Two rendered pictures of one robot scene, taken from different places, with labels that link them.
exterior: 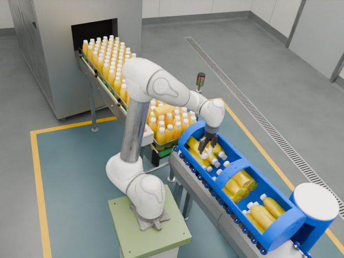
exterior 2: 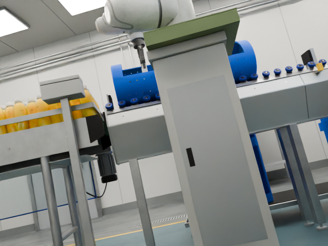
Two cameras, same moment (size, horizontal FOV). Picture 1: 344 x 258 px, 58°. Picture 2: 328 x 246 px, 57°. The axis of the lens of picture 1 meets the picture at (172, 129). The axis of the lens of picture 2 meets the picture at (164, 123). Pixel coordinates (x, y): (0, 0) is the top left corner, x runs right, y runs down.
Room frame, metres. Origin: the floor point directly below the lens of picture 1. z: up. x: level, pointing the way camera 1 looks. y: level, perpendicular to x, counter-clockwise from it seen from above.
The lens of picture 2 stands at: (0.44, 1.24, 0.52)
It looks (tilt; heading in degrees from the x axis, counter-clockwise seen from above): 9 degrees up; 303
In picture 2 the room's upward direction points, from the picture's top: 13 degrees counter-clockwise
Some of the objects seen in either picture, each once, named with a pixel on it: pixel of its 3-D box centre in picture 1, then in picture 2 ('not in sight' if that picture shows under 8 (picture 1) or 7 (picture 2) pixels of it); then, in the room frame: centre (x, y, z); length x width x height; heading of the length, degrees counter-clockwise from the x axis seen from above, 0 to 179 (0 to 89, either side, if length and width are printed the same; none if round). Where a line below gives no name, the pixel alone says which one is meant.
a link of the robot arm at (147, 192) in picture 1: (149, 193); (173, 8); (0.99, 0.08, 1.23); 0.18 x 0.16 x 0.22; 52
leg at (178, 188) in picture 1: (176, 205); (144, 214); (1.57, -0.12, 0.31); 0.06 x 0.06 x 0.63; 38
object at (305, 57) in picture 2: not in sight; (309, 62); (0.61, -0.94, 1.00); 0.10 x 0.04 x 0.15; 128
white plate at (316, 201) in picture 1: (316, 200); not in sight; (1.24, -0.96, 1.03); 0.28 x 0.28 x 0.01
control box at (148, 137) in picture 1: (140, 131); (63, 89); (1.65, 0.22, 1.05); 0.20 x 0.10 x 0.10; 38
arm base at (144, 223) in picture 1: (151, 212); not in sight; (0.97, 0.06, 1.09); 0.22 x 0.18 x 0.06; 32
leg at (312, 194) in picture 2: not in sight; (306, 175); (0.79, -0.72, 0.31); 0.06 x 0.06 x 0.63; 38
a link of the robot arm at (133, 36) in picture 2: (212, 126); (137, 37); (1.43, -0.24, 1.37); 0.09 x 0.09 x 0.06
